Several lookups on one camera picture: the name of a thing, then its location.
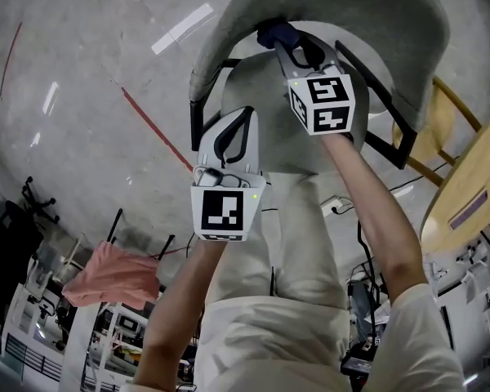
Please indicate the person's cream shirt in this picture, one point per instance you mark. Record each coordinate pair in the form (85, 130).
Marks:
(277, 341)

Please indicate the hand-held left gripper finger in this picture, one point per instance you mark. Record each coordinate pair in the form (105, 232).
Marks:
(208, 141)
(254, 145)

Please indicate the pink smartphone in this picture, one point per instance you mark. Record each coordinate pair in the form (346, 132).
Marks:
(469, 210)

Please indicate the pink jacket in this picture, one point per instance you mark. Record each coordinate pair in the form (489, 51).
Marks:
(114, 276)

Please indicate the round wooden side table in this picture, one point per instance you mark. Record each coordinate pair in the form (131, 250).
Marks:
(469, 170)

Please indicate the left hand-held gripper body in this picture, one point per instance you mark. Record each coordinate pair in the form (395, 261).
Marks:
(222, 215)

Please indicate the black office chair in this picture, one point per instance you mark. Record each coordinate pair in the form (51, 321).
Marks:
(38, 202)

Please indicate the white power strip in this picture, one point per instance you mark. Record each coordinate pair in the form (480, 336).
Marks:
(337, 206)

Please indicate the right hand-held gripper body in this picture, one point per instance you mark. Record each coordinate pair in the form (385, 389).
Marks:
(330, 92)

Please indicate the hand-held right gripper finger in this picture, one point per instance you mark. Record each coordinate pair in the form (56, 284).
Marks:
(286, 61)
(330, 55)

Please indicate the black folding rack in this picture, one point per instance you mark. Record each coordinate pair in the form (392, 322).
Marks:
(115, 223)

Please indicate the person's left forearm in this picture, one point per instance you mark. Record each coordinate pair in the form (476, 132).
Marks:
(179, 300)

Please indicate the black power box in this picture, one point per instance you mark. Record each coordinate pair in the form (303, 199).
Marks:
(359, 362)

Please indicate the dark blue wiping cloth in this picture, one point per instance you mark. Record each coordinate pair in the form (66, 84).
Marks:
(277, 35)

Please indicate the grey green armchair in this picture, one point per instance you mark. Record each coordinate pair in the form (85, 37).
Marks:
(351, 2)

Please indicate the person's right forearm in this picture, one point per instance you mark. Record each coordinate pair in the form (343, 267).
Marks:
(384, 227)

